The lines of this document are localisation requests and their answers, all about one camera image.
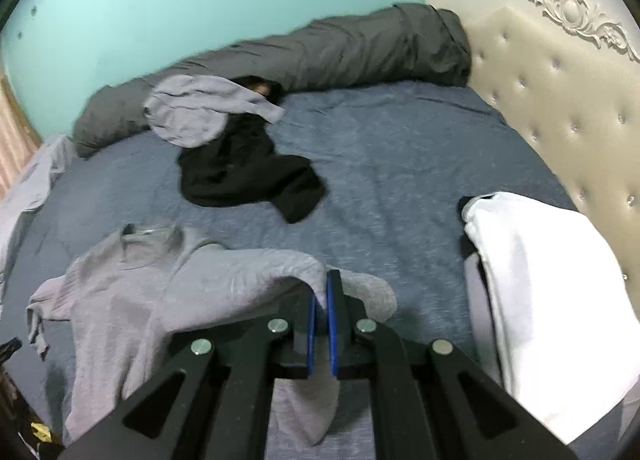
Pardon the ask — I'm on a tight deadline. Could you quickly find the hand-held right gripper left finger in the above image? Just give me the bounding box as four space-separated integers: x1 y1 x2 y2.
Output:
60 290 321 460

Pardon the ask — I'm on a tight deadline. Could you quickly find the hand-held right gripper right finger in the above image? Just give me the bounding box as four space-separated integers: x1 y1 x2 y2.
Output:
325 269 581 460

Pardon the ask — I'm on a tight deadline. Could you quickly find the grey knit sweater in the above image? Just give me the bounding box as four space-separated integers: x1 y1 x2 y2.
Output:
26 223 398 446

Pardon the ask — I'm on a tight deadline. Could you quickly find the pale grey folded garment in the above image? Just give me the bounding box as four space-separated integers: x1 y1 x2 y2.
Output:
464 253 503 383

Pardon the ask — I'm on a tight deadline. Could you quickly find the black garment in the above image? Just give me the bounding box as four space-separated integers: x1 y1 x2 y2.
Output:
177 115 328 225

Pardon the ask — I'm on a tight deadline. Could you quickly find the white folded garment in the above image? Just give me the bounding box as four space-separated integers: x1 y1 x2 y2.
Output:
462 191 640 445

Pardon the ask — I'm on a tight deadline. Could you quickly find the light grey shirt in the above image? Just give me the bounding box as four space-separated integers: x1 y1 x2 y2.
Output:
142 74 287 148

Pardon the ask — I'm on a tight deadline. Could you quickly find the dark grey rolled duvet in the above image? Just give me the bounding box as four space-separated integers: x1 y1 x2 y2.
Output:
72 3 473 158

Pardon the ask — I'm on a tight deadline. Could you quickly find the light grey blanket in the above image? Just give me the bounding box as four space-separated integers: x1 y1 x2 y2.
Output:
0 134 76 301

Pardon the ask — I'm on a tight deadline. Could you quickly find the cream tufted headboard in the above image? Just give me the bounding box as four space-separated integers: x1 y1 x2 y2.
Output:
450 0 640 311

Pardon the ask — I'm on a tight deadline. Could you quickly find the pink striped curtain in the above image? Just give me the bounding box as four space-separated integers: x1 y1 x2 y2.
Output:
0 65 43 196

